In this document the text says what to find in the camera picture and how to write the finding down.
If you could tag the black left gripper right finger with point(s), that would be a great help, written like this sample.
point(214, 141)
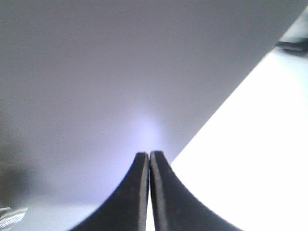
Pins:
point(175, 208)

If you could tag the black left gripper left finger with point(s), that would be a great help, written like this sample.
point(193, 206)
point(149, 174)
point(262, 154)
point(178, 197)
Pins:
point(126, 208)

